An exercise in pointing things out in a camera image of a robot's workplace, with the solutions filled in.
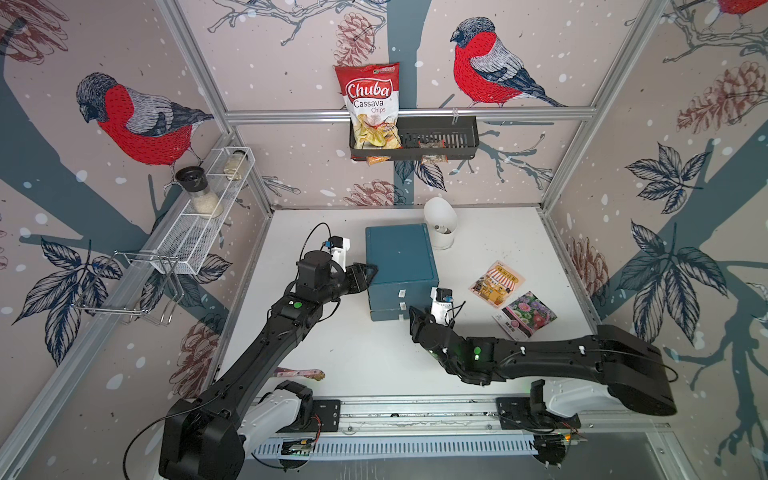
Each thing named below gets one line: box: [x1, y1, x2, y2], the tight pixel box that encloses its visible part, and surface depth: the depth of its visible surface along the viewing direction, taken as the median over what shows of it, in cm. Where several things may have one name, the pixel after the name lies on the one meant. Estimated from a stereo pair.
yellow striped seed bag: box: [468, 260, 526, 308], surface depth 100 cm
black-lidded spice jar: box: [175, 165, 223, 219], surface depth 72 cm
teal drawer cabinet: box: [365, 223, 439, 322], surface depth 81 cm
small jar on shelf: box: [223, 150, 248, 181], surface depth 87 cm
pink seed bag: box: [492, 290, 558, 341], surface depth 92 cm
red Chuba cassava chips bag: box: [334, 62, 402, 165], surface depth 85 cm
